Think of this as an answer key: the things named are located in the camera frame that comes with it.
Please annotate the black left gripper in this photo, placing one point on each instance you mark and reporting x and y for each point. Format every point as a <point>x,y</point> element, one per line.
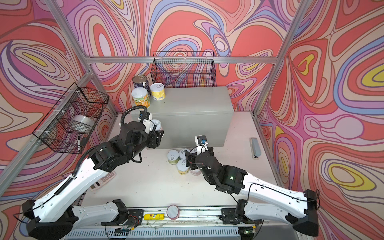
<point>155,138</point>

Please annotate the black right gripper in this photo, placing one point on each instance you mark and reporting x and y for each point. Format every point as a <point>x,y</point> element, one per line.
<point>190,158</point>

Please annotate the pink can fruit print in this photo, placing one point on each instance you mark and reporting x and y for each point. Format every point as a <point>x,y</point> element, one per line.
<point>195,172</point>

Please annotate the pink can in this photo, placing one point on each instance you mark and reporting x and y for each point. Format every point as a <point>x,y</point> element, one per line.
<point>158,125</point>

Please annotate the yellow green can plastic lid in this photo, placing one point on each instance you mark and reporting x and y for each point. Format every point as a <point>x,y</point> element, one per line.
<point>141,97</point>

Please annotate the yellow can pull tab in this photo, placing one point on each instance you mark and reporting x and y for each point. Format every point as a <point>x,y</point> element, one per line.
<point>158,91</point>

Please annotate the dark blue tin can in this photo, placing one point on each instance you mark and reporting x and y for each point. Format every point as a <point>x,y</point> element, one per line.
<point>142,81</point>

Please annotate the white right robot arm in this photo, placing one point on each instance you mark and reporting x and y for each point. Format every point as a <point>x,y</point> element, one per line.
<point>263,201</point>

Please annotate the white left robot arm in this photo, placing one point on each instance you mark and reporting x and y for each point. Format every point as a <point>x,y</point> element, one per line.
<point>53,216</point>

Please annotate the teal can pull tab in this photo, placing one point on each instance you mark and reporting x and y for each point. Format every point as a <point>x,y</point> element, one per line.
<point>182,153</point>

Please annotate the yellow can centre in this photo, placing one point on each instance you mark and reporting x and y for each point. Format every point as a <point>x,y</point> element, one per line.
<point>182,167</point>

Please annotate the green can pull tab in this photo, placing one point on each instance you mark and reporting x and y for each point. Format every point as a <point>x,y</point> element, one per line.
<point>173,157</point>

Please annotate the pink calculator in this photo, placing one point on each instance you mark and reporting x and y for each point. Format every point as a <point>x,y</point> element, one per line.
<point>103,181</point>

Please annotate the grey metal cabinet box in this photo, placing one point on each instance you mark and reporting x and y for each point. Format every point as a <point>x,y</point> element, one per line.
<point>189,112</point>

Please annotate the white roll in basket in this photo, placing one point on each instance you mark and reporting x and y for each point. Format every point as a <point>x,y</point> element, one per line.
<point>82,124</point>

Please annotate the black marker in basket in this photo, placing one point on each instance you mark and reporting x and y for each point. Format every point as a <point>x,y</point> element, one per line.
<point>79,144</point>

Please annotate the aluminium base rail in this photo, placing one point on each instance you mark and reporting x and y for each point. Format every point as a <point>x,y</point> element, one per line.
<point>194,223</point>

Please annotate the black wire basket left wall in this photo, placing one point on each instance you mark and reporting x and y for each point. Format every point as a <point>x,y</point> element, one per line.
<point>57,134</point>

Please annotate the black wire basket wall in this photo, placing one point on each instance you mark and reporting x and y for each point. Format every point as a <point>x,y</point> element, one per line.
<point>184,69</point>
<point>57,134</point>

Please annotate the black wire basket back wall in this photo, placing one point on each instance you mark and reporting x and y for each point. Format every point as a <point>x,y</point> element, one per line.
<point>184,69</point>

